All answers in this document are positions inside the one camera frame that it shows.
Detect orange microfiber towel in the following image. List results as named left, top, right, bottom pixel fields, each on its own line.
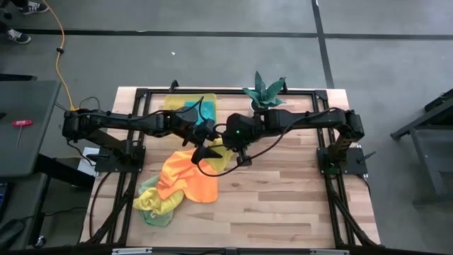
left=156, top=148, right=219, bottom=204

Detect yellow translucent plastic bin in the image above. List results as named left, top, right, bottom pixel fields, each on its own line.
left=163, top=93, right=217, bottom=123

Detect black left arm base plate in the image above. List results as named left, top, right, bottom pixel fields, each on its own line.
left=94, top=144, right=147, bottom=174

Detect dark grey metal stand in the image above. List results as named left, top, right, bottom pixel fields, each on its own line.
left=390, top=88, right=453, bottom=206

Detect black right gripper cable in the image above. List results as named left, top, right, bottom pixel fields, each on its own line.
left=195, top=108, right=337, bottom=177

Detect light green microfiber towel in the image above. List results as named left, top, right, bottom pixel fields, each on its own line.
left=137, top=175, right=175, bottom=227

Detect silver aluminium bracket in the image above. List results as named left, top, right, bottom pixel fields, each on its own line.
left=112, top=247, right=153, bottom=255
left=310, top=249, right=350, bottom=255

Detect teal microfiber towel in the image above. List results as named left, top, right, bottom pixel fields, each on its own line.
left=183, top=101, right=217, bottom=125

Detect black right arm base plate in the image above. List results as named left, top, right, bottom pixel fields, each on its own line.
left=316, top=147, right=369, bottom=176

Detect artificial green snake plant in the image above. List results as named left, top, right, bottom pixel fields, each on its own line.
left=242, top=70, right=287, bottom=109

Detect black aluminium table frame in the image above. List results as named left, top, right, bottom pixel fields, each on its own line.
left=79, top=80, right=382, bottom=249

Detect yellow extension cable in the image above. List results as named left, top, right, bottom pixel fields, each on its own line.
left=41, top=0, right=81, bottom=113

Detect person's shoe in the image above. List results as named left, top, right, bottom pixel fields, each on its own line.
left=19, top=1, right=50, bottom=16
left=5, top=28, right=32, bottom=45

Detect white round plant pot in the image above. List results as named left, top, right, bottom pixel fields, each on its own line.
left=249, top=98, right=270, bottom=113

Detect yellow microfiber towel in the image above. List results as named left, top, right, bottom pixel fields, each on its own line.
left=204, top=137, right=237, bottom=174
left=133, top=186, right=185, bottom=216

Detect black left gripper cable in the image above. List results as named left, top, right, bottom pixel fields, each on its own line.
left=141, top=96, right=207, bottom=123

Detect grey side desk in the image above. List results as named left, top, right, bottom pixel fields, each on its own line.
left=0, top=79, right=62, bottom=179

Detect red-handled hex key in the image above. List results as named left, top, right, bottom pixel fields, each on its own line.
left=11, top=119, right=35, bottom=148

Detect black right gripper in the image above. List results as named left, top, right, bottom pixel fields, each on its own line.
left=222, top=112, right=265, bottom=167

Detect thick black floor cable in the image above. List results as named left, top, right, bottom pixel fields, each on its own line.
left=88, top=171, right=113, bottom=238

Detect white paper sheet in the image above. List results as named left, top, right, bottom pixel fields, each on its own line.
left=76, top=147, right=101, bottom=177

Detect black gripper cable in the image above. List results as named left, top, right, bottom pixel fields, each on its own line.
left=141, top=96, right=207, bottom=123
left=195, top=108, right=337, bottom=177

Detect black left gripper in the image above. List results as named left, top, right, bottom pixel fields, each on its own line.
left=172, top=105, right=223, bottom=165

